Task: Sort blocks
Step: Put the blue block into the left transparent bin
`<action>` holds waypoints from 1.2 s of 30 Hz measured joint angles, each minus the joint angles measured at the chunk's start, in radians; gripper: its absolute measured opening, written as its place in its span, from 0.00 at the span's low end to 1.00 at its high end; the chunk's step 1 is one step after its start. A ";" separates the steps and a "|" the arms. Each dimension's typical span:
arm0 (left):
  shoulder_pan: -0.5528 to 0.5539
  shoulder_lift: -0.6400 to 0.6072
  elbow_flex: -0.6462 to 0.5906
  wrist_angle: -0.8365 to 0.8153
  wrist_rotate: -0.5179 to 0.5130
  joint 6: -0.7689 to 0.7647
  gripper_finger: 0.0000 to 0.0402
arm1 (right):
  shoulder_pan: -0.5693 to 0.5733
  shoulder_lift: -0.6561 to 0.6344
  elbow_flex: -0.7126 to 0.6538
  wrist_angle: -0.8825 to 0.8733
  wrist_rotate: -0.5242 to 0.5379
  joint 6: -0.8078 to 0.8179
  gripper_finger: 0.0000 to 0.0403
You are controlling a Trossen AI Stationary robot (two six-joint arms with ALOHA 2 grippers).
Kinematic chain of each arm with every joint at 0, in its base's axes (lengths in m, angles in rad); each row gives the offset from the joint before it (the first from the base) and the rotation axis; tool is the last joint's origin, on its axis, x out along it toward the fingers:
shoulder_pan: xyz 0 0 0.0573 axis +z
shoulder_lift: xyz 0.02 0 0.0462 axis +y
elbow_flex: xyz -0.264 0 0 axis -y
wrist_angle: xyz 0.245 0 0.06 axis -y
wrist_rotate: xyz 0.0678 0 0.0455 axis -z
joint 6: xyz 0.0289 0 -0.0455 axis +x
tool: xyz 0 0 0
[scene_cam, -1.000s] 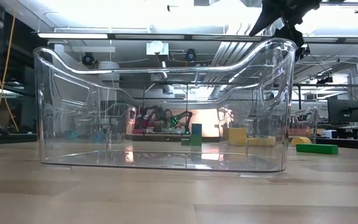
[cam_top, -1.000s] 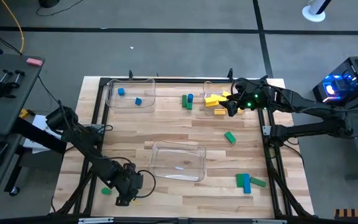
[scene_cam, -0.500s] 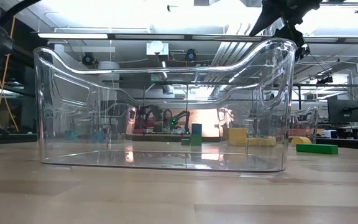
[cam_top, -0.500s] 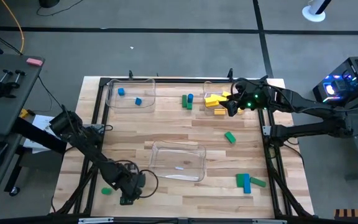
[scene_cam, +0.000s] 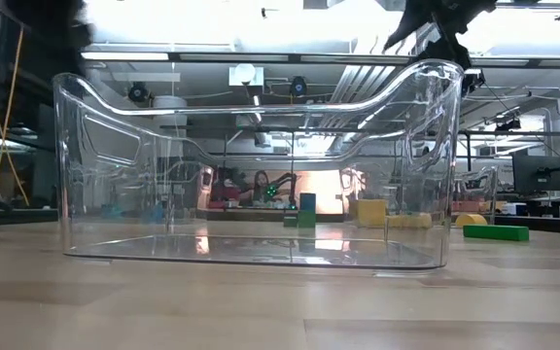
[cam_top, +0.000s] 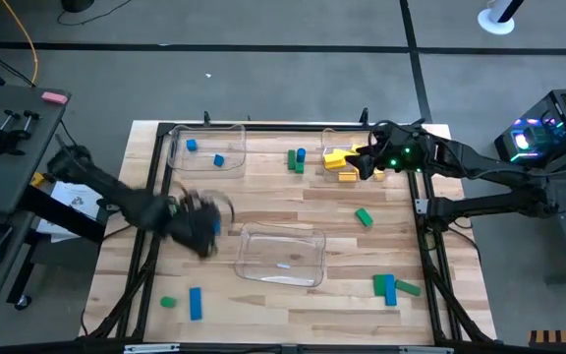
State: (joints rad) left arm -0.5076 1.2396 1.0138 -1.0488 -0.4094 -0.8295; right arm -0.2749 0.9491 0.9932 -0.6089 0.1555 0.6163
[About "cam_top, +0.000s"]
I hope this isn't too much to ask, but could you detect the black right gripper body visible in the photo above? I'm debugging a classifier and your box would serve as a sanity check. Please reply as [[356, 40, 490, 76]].
[[368, 121, 429, 173]]

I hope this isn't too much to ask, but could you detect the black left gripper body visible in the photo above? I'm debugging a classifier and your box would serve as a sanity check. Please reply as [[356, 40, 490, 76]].
[[167, 189, 224, 260]]

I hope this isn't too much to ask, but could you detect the long yellow block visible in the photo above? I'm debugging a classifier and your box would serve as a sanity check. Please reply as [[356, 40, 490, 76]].
[[322, 149, 349, 172]]

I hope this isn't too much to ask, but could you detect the long blue block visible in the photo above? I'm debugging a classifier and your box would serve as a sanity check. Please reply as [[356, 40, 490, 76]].
[[384, 273, 398, 307], [189, 286, 203, 322]]

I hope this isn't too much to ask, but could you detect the clear plastic bin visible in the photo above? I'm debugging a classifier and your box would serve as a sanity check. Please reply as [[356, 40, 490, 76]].
[[320, 127, 405, 184], [234, 220, 327, 288], [167, 123, 248, 179]]

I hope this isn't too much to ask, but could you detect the white printed paper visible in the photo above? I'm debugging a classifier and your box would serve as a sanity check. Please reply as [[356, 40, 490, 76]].
[[34, 180, 112, 245]]

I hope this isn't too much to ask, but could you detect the desktop computer with lights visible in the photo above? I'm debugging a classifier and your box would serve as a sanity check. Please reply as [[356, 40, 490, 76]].
[[493, 88, 566, 171]]

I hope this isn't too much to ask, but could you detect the white round stand base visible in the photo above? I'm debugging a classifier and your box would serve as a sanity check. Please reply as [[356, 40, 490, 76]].
[[477, 0, 516, 35]]

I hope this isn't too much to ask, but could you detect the pink eraser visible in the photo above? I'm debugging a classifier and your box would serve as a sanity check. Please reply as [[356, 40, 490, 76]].
[[41, 90, 70, 105]]

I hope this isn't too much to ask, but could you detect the black clamp stand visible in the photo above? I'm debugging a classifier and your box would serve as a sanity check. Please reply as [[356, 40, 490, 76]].
[[0, 108, 42, 156]]

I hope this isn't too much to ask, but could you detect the black round base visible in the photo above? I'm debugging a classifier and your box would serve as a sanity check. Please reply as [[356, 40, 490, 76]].
[[60, 0, 95, 14]]

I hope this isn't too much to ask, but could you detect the orange black striped strip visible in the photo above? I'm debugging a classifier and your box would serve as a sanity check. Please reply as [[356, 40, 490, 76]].
[[527, 328, 566, 348]]

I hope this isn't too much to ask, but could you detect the black table frame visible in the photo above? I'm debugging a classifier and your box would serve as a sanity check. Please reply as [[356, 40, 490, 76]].
[[79, 108, 498, 354]]

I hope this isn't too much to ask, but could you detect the silver metal bracket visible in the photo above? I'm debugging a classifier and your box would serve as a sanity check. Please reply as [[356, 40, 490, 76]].
[[123, 343, 181, 354], [399, 346, 455, 354]]

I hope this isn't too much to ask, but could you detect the yellow hanging cable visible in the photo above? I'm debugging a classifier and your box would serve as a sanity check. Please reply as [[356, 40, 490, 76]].
[[0, 0, 40, 88]]

